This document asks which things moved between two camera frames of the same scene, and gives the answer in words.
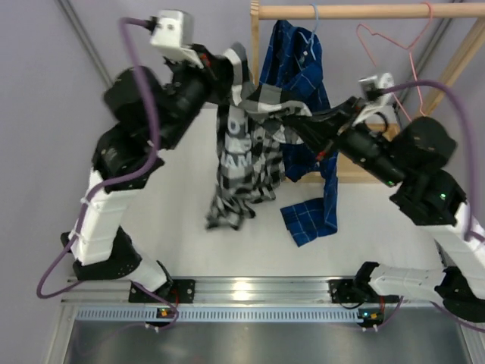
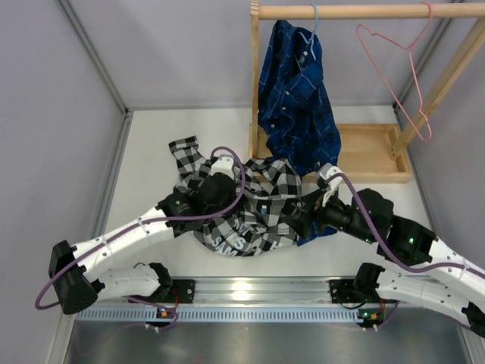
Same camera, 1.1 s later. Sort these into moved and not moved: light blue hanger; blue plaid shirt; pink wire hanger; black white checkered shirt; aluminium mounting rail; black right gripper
Moved: black white checkered shirt; black right gripper
Not moved: light blue hanger; aluminium mounting rail; pink wire hanger; blue plaid shirt
